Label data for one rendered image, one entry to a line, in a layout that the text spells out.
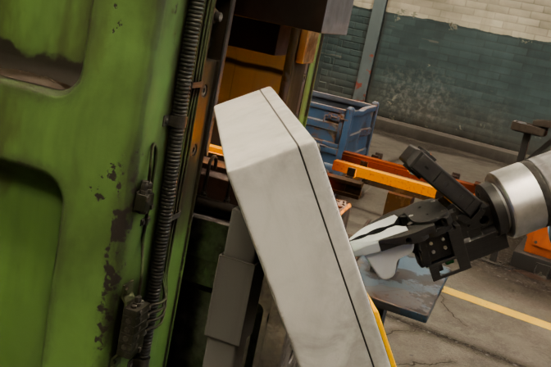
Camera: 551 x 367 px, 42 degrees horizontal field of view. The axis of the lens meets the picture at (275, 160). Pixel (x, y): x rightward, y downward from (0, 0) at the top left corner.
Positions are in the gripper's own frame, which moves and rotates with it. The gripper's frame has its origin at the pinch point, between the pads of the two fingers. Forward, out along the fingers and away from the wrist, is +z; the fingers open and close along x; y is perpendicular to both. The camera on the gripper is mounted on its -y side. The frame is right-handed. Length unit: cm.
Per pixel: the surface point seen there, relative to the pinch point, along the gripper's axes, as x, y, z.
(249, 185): -27.0, -19.8, 8.6
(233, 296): -11.4, -3.8, 14.8
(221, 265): -10.6, -7.5, 14.8
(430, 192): 67, 24, -28
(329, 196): -27.0, -16.5, 2.5
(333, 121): 399, 82, -55
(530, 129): 317, 107, -155
